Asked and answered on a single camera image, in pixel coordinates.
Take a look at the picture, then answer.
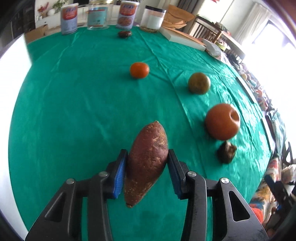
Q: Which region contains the sweet potato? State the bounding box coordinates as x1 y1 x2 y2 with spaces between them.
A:
124 121 169 208

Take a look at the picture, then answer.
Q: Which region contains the floral cushion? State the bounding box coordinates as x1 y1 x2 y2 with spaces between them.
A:
249 156 295 226

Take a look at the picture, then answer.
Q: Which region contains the dark wrinkled fruit near apple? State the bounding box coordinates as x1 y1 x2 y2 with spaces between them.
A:
217 141 237 164

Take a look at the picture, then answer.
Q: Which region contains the large red apple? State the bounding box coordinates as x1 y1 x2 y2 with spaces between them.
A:
205 103 240 141

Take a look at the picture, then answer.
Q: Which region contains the green satin tablecloth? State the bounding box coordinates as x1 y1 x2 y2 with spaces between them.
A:
9 27 271 228

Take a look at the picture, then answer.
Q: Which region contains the tray of toys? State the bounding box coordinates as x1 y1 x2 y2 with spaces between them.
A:
226 54 275 112

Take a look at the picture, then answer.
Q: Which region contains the green-brown round fruit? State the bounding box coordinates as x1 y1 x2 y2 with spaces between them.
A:
188 72 211 95

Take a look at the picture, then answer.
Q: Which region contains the far small orange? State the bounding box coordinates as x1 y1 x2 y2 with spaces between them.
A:
129 62 149 79

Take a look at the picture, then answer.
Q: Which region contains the white plastic snack bag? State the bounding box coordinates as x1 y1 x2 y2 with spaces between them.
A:
201 39 226 62

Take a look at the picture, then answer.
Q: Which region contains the brown cardboard box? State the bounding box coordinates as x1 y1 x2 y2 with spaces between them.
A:
25 25 48 44

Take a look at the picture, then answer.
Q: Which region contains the white flat box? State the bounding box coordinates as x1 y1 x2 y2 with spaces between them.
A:
159 27 206 51

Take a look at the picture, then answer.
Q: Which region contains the small dark fruit by cans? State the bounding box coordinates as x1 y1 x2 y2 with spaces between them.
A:
118 31 132 39

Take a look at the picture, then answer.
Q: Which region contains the glass jar teal label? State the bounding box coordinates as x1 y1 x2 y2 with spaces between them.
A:
87 0 113 30

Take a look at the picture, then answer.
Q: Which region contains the red flower vase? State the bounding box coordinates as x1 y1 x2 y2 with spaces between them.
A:
37 2 49 18

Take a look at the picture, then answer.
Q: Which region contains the orange lounge chair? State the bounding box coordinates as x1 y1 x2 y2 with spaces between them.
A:
162 4 195 29

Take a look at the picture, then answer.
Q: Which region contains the black-lidded clear canister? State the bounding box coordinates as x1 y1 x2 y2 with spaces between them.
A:
139 6 166 33

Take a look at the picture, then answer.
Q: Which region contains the right red-labelled tin can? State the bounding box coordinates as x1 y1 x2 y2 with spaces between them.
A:
116 1 139 30

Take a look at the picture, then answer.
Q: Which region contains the wooden crib rail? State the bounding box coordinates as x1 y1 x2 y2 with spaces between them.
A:
189 15 245 60

